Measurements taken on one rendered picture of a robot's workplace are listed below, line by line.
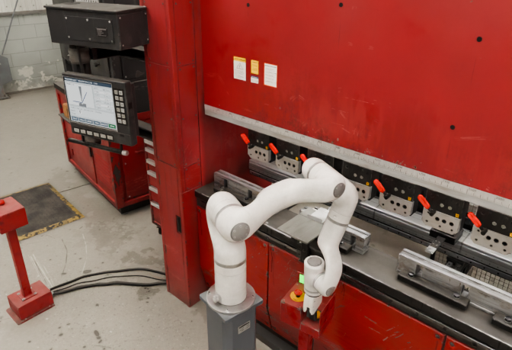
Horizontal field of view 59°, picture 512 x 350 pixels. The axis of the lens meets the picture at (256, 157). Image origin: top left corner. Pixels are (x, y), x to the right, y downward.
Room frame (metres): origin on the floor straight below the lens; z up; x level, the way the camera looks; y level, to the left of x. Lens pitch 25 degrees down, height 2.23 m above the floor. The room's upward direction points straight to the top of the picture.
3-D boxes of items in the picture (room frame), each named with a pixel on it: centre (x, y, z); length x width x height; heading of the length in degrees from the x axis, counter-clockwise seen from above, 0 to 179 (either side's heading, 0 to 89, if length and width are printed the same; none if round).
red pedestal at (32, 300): (2.37, 1.52, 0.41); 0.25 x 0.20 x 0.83; 138
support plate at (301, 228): (1.89, -0.26, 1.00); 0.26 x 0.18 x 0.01; 138
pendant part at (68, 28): (2.52, 0.86, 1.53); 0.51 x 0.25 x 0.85; 64
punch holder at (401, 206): (1.75, -0.64, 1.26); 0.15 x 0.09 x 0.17; 48
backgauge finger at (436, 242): (1.77, -0.86, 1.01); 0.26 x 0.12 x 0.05; 138
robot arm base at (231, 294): (1.37, 0.09, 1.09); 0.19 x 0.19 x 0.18
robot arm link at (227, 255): (1.40, 0.11, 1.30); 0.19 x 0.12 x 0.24; 24
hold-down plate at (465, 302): (1.56, -0.77, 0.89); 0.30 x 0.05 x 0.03; 48
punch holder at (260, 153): (2.28, -0.04, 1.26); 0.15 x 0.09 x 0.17; 48
